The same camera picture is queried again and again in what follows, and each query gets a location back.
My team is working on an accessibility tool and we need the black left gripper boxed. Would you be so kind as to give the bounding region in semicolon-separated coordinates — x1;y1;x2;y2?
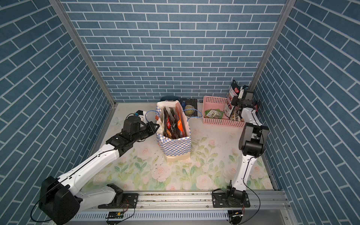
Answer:
131;121;161;143

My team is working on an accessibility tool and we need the black red condiment packet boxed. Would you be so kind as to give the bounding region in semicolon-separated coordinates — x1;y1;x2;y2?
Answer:
163;107;177;139

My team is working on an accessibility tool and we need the cream yellow condiment packet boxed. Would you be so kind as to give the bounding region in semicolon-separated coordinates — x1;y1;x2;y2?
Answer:
224;80;241;119

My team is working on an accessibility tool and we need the blue checkered paper bag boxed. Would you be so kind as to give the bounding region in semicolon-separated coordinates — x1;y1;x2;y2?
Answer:
156;101;192;162

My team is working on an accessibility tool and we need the dark maroon condiment packet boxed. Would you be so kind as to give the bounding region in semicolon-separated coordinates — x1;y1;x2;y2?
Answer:
170;108;181;139

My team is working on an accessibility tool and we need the orange condiment packet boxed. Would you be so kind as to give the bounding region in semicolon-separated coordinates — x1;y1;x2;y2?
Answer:
176;109;186;138

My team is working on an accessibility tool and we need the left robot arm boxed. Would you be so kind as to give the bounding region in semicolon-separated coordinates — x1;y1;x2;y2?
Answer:
37;115;160;225

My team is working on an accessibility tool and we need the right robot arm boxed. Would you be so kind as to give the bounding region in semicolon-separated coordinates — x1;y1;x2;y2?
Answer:
232;90;269;192

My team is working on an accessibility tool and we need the green condiment packet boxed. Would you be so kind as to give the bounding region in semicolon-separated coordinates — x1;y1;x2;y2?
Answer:
204;109;224;119

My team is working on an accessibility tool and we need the pink plastic basket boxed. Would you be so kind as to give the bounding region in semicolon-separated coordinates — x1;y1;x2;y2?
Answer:
202;96;245;128

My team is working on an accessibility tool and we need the teal plastic bin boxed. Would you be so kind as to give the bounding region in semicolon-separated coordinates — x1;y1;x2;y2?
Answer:
160;96;180;101

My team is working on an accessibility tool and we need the green circuit board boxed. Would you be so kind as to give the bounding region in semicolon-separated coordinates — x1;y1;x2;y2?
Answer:
106;211;124;220

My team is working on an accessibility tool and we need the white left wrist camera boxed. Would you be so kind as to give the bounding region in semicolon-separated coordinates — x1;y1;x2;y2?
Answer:
135;110;147;121

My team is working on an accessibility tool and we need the aluminium left corner post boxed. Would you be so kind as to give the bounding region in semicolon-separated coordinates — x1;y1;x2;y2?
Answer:
49;0;116;107

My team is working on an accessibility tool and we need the aluminium corner post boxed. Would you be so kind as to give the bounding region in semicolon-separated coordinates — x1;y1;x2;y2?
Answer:
248;0;296;92
49;0;116;107

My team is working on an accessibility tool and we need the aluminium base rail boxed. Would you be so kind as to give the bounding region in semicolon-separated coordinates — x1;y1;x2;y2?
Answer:
124;190;290;211

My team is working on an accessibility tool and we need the aluminium right corner post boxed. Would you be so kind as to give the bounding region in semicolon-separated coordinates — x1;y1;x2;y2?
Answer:
248;0;296;92

